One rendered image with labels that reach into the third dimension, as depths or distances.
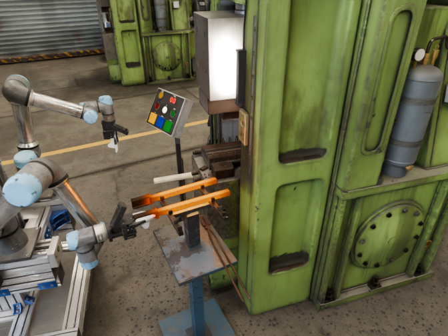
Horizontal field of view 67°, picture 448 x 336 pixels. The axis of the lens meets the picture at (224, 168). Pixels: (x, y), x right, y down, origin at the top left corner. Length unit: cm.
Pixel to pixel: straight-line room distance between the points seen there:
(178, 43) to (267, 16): 552
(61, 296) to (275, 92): 179
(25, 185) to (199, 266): 81
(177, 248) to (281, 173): 64
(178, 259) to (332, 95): 108
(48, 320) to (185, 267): 102
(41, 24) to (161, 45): 378
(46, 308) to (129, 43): 526
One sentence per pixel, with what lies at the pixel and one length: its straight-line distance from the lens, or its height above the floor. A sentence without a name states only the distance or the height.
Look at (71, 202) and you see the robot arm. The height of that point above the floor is 112.
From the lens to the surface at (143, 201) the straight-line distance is 164.
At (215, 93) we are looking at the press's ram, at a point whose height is 141.
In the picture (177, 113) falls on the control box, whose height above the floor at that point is 110.
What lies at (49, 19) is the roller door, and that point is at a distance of 974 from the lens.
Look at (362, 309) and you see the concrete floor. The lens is 262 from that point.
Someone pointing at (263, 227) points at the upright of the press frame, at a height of 75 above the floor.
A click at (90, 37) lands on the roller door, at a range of 986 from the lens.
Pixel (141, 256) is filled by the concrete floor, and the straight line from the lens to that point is 285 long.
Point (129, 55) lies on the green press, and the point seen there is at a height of 57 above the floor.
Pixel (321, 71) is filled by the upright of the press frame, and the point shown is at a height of 155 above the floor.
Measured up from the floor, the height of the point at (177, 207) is 103.
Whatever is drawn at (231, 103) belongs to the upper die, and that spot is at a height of 132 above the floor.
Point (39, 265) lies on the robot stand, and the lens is 195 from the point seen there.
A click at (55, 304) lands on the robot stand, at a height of 21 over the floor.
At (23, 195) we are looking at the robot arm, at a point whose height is 127.
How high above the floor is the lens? 197
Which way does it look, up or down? 31 degrees down
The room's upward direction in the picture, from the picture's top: straight up
